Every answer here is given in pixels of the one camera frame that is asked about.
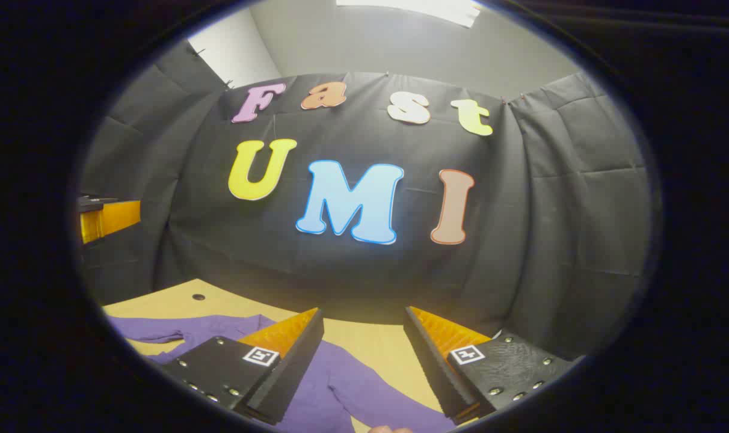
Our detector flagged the purple button shirt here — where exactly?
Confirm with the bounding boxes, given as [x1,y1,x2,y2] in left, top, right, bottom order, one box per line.
[106,313,458,433]

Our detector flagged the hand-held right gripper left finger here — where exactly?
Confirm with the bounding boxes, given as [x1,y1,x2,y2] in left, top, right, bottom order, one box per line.
[160,307,325,426]

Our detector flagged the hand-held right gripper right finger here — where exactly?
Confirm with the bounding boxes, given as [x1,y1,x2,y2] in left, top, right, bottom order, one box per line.
[404,306,576,425]

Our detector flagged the black backdrop cloth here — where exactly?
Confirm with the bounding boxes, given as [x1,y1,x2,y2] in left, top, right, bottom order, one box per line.
[76,39,654,361]

